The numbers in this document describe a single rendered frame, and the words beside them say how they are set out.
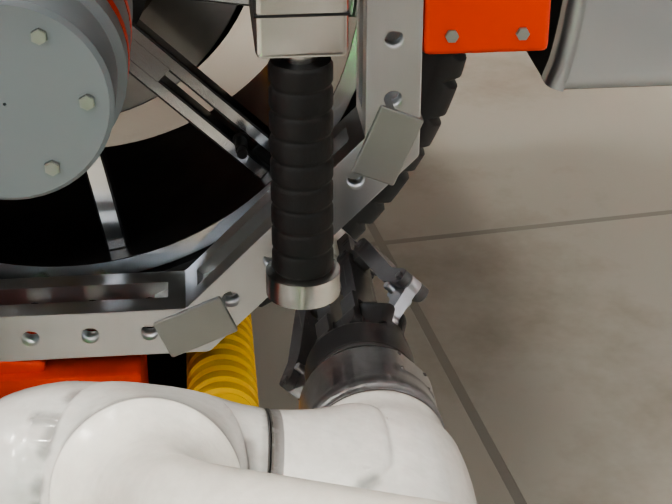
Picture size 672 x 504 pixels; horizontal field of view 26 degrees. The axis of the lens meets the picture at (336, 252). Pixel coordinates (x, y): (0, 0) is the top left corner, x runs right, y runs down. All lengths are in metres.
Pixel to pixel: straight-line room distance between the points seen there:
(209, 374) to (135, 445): 0.44
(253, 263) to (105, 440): 0.35
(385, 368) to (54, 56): 0.28
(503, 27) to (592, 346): 1.26
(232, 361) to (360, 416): 0.35
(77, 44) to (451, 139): 2.09
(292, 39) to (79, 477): 0.25
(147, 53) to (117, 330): 0.21
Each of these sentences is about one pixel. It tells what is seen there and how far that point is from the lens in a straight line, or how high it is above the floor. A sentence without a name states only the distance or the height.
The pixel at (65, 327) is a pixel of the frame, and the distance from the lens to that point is 1.12.
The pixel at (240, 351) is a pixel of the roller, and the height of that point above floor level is 0.53.
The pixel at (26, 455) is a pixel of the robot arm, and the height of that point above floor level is 0.72.
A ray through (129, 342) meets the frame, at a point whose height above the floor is 0.59.
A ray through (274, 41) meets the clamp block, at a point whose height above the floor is 0.91.
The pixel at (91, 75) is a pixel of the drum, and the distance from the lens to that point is 0.87.
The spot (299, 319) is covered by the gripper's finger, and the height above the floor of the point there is 0.62.
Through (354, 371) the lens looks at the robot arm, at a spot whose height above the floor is 0.68.
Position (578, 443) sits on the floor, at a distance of 2.04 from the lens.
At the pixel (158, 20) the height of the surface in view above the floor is 0.78.
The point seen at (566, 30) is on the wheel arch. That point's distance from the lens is 1.15.
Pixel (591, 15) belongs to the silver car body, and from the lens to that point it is 1.15.
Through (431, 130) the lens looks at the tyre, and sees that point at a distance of 1.15.
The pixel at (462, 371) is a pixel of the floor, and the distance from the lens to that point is 2.17.
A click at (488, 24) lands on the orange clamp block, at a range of 1.03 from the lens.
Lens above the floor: 1.18
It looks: 28 degrees down
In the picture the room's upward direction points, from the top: straight up
